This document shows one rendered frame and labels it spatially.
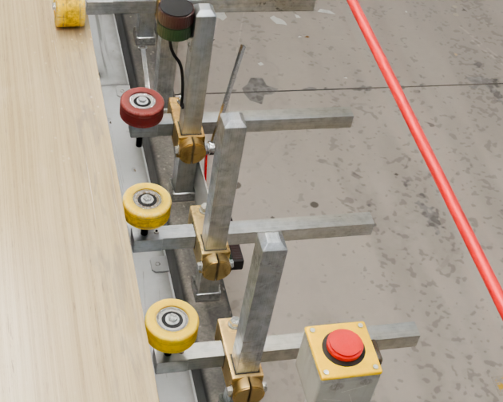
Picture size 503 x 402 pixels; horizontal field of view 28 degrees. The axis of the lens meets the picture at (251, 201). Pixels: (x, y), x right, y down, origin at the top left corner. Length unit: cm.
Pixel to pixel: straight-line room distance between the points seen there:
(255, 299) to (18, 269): 38
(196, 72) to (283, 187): 133
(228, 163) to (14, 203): 35
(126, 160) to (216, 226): 53
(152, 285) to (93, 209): 31
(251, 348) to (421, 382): 122
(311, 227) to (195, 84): 32
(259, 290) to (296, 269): 143
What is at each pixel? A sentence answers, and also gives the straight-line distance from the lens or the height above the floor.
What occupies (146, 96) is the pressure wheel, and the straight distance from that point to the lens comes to 185.
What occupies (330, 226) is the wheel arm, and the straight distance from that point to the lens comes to 178.
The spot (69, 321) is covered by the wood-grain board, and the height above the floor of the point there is 90.
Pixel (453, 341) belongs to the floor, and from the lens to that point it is 278.
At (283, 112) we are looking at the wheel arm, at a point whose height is 86.
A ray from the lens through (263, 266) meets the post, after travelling 135.
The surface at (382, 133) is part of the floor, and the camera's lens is 331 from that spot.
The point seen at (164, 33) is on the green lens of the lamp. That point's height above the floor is 110.
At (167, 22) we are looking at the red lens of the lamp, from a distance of 166.
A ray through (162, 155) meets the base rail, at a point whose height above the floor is 70.
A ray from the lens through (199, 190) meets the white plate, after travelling 190.
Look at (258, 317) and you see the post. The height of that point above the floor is 97.
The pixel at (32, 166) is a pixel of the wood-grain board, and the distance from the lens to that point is 171.
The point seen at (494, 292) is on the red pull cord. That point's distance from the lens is 62.
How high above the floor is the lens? 208
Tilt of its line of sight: 44 degrees down
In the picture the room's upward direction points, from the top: 11 degrees clockwise
